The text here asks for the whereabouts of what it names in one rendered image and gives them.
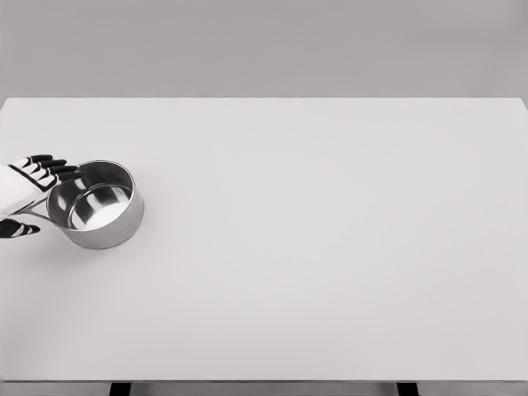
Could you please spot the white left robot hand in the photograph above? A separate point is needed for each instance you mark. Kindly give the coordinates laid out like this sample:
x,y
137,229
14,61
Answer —
x,y
16,185

